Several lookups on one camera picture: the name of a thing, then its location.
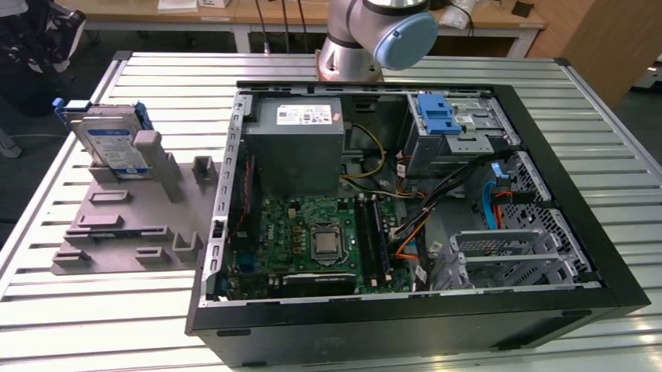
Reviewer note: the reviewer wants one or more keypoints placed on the grey metal table leg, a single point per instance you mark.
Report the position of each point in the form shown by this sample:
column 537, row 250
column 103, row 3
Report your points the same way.
column 10, row 147

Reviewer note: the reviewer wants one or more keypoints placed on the CPU socket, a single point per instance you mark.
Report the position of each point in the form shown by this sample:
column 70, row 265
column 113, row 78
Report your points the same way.
column 328, row 225

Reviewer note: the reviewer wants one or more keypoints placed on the wooden desk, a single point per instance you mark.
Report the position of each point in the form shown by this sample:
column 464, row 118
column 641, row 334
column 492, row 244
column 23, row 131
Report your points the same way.
column 150, row 14

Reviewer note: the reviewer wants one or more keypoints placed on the black PC case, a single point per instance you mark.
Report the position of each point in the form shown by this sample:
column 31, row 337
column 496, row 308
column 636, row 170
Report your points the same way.
column 362, row 321

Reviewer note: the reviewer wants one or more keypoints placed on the green motherboard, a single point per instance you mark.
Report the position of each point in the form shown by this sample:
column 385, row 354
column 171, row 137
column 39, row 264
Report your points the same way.
column 310, row 211

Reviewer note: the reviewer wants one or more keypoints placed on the grey parts rack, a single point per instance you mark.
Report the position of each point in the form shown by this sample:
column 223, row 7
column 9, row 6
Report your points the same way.
column 134, row 209

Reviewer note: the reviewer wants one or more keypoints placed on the wooden cabinet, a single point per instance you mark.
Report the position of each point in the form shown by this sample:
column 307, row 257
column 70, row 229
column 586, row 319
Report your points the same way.
column 610, row 46

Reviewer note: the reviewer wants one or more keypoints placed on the white box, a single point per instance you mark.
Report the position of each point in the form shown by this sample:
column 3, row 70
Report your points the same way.
column 214, row 3
column 175, row 4

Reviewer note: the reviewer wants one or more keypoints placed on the silver CPU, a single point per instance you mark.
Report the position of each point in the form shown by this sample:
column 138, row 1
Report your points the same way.
column 328, row 242

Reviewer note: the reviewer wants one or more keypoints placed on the metal disk bay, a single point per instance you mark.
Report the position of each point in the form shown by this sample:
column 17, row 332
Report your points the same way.
column 494, row 233

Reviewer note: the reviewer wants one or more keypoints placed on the hard disk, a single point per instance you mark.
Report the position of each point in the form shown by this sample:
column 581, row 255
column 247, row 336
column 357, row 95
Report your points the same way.
column 111, row 147

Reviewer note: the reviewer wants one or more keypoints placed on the black RAM slot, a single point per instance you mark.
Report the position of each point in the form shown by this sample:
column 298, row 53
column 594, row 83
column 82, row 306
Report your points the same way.
column 368, row 240

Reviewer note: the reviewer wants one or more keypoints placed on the blue plastic drive latch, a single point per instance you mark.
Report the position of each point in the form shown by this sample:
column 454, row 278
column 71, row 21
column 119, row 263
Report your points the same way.
column 432, row 104

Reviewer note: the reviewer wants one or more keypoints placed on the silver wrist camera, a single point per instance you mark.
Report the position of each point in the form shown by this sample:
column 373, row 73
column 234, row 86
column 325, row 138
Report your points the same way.
column 78, row 31

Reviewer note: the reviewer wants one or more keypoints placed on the clear plastic bag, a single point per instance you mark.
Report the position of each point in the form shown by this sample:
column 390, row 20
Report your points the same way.
column 458, row 17

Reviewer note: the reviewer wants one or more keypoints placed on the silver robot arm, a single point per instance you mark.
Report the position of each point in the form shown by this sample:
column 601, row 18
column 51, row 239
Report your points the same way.
column 346, row 46

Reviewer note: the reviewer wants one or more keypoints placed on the black graphics card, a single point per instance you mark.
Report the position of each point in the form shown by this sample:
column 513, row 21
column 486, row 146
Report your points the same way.
column 316, row 284

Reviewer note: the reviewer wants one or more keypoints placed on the small black box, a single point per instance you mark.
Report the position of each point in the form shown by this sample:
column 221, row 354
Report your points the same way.
column 524, row 8

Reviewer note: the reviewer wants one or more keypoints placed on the metal optical drive cage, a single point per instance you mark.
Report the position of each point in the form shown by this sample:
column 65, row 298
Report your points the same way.
column 468, row 145

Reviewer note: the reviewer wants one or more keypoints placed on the RAM stick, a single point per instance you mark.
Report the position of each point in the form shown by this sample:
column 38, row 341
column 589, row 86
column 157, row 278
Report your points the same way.
column 114, row 234
column 384, row 244

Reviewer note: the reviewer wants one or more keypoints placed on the grey power supply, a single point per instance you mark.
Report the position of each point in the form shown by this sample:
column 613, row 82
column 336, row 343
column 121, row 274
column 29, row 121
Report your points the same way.
column 295, row 162

